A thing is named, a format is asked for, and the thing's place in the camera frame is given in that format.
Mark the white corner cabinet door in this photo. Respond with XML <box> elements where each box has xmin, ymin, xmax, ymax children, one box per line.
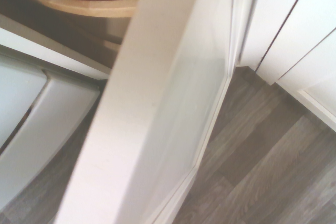
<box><xmin>54</xmin><ymin>0</ymin><xmax>236</xmax><ymax>224</ymax></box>

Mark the white under-sink cabinet door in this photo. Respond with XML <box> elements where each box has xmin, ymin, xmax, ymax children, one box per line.
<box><xmin>258</xmin><ymin>0</ymin><xmax>336</xmax><ymax>81</ymax></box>

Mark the white electric stove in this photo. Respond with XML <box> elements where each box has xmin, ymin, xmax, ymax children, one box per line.
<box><xmin>0</xmin><ymin>48</ymin><xmax>102</xmax><ymax>183</ymax></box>

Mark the wooden lazy susan shelf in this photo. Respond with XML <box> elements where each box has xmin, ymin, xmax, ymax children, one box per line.
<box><xmin>31</xmin><ymin>0</ymin><xmax>140</xmax><ymax>19</ymax></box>
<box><xmin>102</xmin><ymin>39</ymin><xmax>122</xmax><ymax>53</ymax></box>

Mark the white kitchen base cabinet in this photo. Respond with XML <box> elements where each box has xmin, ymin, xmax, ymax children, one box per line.
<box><xmin>0</xmin><ymin>0</ymin><xmax>336</xmax><ymax>133</ymax></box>

